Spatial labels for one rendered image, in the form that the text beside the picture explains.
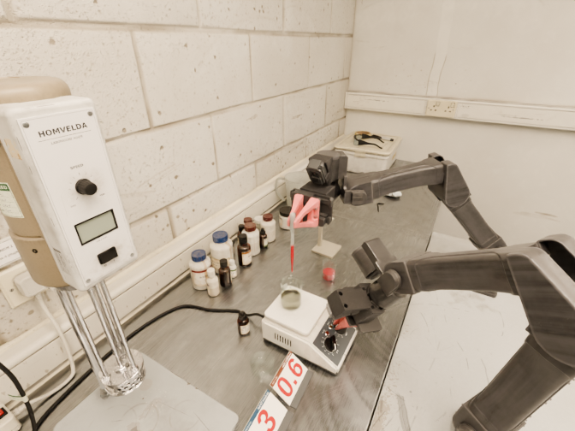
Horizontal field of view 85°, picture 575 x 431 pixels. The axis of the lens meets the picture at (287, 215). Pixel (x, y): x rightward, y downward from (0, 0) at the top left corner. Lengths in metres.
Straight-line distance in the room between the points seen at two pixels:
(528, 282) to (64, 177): 0.50
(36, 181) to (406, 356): 0.77
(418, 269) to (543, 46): 1.57
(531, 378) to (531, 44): 1.66
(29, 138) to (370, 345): 0.76
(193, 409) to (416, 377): 0.48
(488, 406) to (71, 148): 0.62
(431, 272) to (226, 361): 0.50
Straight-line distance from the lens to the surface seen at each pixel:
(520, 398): 0.56
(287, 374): 0.75
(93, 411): 0.82
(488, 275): 0.49
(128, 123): 0.87
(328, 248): 1.12
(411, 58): 2.02
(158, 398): 0.79
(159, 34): 0.94
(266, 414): 0.71
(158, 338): 0.90
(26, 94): 0.39
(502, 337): 1.00
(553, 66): 2.00
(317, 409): 0.75
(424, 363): 0.86
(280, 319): 0.76
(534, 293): 0.45
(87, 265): 0.42
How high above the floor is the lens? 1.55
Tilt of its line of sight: 29 degrees down
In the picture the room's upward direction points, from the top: straight up
